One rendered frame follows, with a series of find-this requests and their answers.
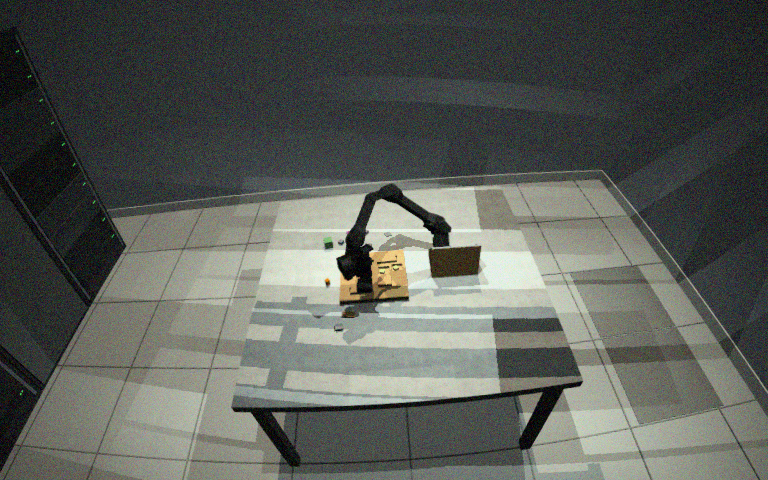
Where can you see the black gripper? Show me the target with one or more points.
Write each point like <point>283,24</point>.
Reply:
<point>364,284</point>

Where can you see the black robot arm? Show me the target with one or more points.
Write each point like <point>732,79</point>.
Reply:
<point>356,255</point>

